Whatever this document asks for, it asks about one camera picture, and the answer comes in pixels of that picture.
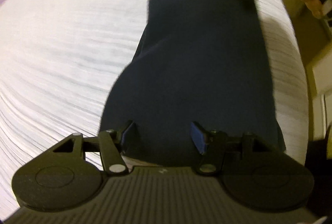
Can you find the white cabinet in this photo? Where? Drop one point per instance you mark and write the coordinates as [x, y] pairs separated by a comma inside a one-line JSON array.
[[323, 76]]

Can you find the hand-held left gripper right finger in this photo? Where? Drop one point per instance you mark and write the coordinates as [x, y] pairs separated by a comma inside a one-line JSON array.
[[198, 137]]

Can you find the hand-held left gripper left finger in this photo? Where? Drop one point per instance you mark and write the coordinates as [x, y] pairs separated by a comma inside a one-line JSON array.
[[127, 136]]

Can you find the dark navy garment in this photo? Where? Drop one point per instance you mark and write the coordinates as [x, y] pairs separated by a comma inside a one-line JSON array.
[[194, 58]]

